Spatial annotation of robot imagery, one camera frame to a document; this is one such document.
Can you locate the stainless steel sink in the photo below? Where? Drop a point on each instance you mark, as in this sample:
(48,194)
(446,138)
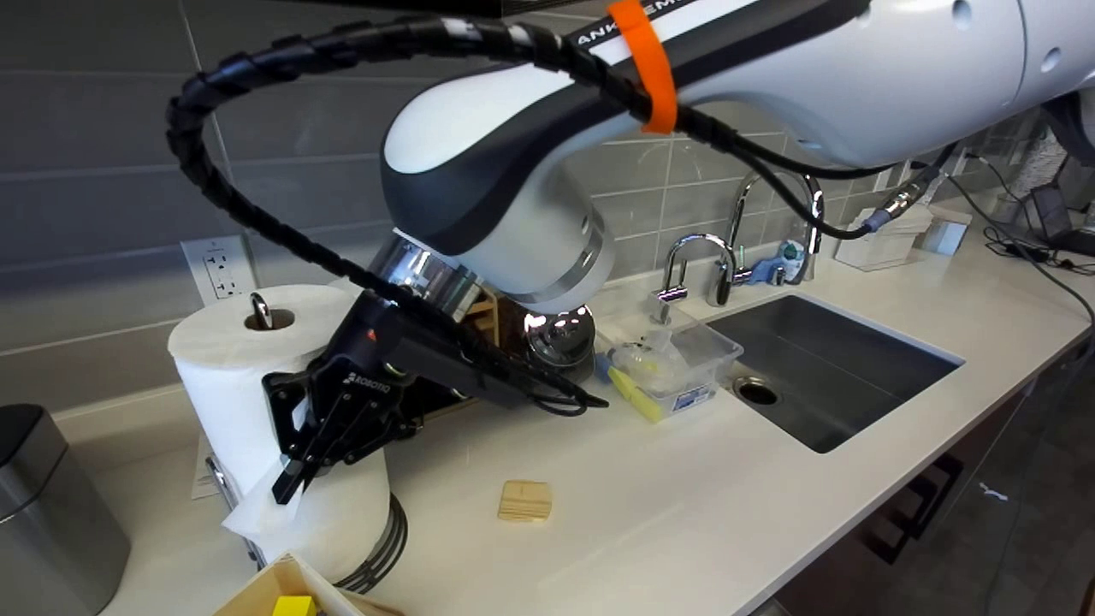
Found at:
(843,363)

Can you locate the yellow sponge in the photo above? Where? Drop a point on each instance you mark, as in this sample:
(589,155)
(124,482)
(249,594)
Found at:
(638,393)

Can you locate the small chrome faucet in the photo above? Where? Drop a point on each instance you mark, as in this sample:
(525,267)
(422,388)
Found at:
(672,291)

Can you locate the white paper towel roll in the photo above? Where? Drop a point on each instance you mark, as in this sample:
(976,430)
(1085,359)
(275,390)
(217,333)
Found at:
(229,379)

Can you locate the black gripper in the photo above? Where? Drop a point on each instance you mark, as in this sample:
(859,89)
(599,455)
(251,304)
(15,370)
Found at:
(400,379)

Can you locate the clear plastic container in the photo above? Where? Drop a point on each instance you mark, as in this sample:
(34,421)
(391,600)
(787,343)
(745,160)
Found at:
(685,359)

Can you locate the tall chrome faucet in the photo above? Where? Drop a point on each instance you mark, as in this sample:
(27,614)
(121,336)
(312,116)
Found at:
(816,223)

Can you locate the white wall outlet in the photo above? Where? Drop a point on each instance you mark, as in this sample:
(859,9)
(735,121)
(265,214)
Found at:
(217,267)

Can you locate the wooden organizer rack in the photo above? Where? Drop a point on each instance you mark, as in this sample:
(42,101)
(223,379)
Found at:
(483,317)

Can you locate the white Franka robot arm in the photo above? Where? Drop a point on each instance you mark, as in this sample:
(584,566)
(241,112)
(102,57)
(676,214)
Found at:
(800,69)

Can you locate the yellow toy block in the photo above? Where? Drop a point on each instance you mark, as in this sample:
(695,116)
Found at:
(296,607)

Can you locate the small square wooden coaster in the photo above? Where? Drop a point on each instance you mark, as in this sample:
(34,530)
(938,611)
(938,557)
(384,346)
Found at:
(525,500)

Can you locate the blue white dish brush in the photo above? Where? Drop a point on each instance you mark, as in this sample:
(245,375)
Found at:
(782,266)

